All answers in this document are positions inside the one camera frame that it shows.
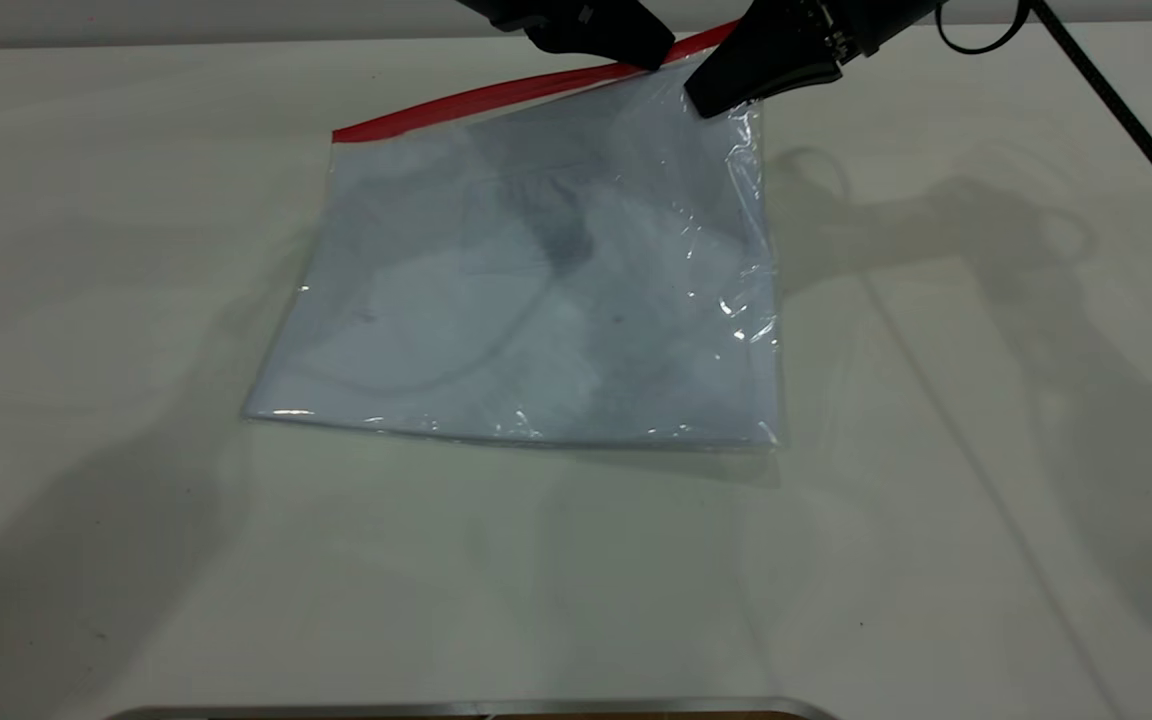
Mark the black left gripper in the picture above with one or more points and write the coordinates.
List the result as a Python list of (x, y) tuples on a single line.
[(526, 10)]

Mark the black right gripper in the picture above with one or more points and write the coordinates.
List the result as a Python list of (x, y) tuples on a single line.
[(876, 20)]

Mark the clear plastic zipper bag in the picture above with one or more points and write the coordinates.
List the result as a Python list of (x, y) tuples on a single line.
[(536, 300)]

